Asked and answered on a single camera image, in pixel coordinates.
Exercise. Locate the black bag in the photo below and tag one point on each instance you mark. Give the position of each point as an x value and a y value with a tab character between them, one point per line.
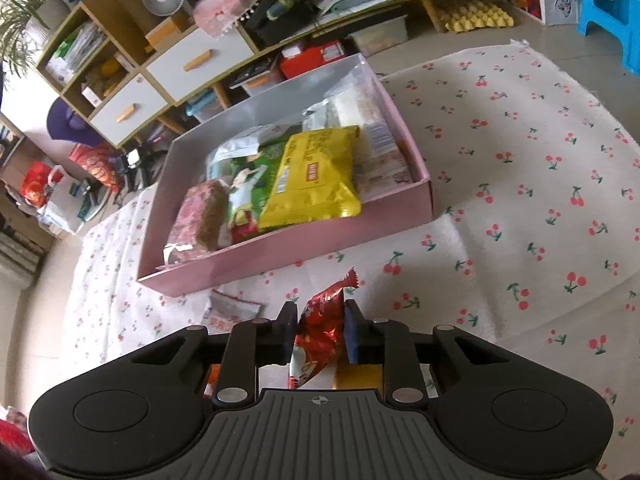
280	17

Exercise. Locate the white plastic bag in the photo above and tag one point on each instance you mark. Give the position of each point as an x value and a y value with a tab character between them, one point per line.
65	205

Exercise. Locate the yellow snack packet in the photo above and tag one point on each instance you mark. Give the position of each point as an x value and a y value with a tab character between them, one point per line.
315	180

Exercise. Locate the blue plastic stool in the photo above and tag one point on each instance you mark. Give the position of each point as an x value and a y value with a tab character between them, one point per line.
607	10

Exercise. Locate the white grey snack packet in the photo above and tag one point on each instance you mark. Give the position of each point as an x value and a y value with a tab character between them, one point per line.
235	147

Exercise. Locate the white toy box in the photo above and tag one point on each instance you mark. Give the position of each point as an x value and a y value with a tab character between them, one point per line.
555	0

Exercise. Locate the yellow egg tray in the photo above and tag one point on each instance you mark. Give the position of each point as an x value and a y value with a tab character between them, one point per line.
472	15

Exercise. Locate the wooden cabinet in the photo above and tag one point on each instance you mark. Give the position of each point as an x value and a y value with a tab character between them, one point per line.
170	110

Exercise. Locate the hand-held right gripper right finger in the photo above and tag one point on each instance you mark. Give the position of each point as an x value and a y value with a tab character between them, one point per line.
352	335

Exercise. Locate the red box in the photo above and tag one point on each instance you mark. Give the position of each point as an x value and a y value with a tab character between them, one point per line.
312	60

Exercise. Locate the green cartoon snack packet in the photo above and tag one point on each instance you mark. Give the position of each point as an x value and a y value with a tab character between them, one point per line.
250	180

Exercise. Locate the clear storage bin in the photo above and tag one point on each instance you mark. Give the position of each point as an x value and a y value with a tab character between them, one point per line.
380	37
257	80

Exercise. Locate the white red snack packet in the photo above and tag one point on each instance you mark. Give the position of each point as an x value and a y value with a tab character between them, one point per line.
230	307

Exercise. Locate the pink cardboard box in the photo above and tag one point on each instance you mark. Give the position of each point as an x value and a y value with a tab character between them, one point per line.
300	260

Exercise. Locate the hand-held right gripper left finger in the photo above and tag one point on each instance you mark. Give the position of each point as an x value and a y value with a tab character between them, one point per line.
287	335

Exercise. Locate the red printed bag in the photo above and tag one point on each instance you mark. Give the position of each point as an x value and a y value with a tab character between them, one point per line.
97	165

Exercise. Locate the pink floral snack packet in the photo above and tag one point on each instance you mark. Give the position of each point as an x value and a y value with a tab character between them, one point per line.
192	220

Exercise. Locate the blue lid storage bin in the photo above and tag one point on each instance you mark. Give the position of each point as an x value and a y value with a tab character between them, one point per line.
205	107

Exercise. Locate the pink white snack packet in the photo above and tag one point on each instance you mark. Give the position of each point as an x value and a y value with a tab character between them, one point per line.
385	155

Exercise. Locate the silver snack packet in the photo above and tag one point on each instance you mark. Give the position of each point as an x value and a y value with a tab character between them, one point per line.
317	114

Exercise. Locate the black device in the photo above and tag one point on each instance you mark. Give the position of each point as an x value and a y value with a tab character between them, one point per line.
134	165

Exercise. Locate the cherry print blanket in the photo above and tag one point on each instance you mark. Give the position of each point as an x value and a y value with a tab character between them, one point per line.
525	210

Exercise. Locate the purple cap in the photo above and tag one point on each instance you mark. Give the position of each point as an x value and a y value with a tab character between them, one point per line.
67	122

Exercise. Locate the potted green plant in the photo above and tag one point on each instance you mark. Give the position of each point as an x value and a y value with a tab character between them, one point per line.
25	20

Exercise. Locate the red white bag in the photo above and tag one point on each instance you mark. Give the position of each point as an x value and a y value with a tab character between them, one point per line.
40	182

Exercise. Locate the brown cardboard box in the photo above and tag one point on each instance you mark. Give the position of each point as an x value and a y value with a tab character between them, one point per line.
167	35

